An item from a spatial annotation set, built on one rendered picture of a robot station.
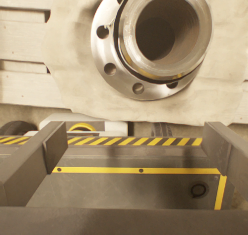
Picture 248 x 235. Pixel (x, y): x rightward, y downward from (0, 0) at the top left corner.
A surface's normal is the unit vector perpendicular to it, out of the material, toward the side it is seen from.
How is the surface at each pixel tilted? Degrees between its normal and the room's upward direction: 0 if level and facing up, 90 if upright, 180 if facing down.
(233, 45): 63
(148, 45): 0
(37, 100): 0
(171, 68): 0
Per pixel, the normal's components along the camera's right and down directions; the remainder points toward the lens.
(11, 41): -0.03, 0.29
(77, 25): 0.74, 0.58
